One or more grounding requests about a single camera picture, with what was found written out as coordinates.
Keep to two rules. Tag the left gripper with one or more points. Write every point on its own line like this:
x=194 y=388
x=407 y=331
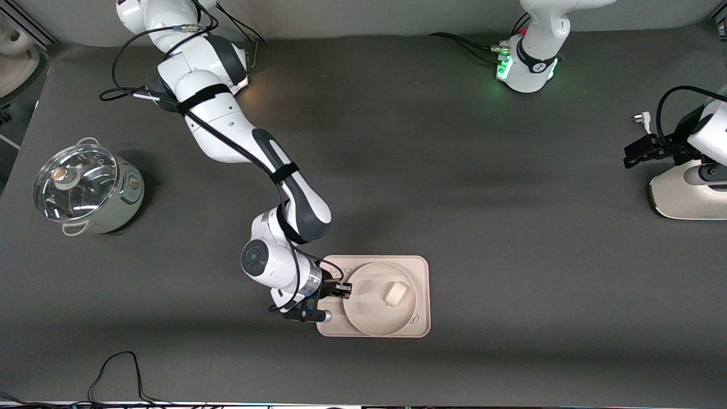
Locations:
x=665 y=146

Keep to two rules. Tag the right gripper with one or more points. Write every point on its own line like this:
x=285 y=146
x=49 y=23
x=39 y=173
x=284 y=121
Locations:
x=329 y=287

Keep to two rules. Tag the round beige plate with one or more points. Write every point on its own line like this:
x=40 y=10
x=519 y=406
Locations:
x=375 y=318

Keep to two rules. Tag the small white bun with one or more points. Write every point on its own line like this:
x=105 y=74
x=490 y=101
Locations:
x=396 y=294

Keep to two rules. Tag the beige rectangular printed tray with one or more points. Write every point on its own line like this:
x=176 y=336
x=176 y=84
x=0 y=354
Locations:
x=425 y=272

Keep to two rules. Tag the cream white toaster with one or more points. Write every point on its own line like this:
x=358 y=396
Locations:
x=681 y=199

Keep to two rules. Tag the pale green electric pot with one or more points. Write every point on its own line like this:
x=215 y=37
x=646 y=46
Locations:
x=128 y=196

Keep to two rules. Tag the glass pot lid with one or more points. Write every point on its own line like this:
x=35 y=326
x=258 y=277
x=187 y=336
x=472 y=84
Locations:
x=74 y=187

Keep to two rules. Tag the beige round stand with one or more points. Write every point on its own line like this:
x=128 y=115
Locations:
x=20 y=62

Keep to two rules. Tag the aluminium frame rail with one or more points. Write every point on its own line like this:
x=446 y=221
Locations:
x=34 y=28

